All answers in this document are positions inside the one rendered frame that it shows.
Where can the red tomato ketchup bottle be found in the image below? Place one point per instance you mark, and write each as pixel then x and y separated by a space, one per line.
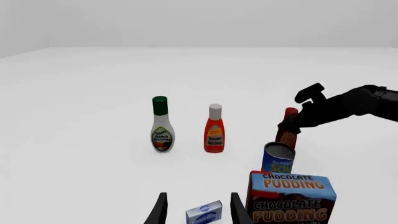
pixel 214 133

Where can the blue alphabet soup can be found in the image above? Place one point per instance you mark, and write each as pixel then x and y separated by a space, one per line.
pixel 276 158

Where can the small blue-white cream cheese box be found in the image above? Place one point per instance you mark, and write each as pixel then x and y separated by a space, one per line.
pixel 203 213

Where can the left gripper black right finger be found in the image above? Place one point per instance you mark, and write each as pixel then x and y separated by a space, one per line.
pixel 238 212

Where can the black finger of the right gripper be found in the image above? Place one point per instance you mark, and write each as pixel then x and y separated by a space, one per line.
pixel 294 124

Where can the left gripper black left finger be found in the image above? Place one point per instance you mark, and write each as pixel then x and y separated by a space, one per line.
pixel 159 211

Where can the white ranch dressing bottle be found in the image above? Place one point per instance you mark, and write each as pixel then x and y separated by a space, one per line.
pixel 162 126

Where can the chocolate pudding box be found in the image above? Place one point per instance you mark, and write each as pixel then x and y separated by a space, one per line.
pixel 289 198

